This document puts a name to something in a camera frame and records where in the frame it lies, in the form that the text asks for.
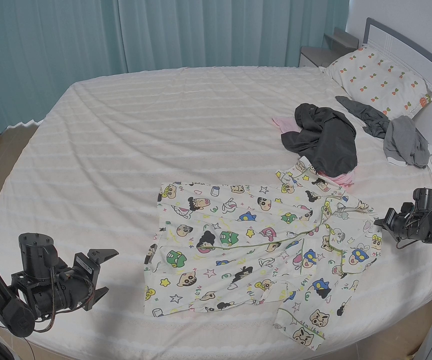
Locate white printed pillow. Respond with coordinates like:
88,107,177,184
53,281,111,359
323,43,432,121

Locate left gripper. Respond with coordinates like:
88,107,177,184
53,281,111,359
50,248,119,312

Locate dark grey garment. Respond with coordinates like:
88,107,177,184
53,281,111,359
335,95,392,139

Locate grey bedside table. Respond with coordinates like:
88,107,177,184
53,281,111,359
299,28,359,68

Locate black garment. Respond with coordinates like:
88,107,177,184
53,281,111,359
280,102,359,178

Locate white printed pyjama top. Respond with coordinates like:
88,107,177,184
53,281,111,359
142,158,384,351

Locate bed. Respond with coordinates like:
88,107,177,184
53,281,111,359
0,17,432,360

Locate blue-green curtain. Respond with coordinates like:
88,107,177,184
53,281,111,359
115,0,353,69
0,0,129,131

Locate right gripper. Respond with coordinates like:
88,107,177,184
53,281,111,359
373,207,415,240

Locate pink garment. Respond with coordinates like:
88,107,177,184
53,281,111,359
272,115,356,190

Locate black cable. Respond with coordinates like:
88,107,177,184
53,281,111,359
32,266,60,334

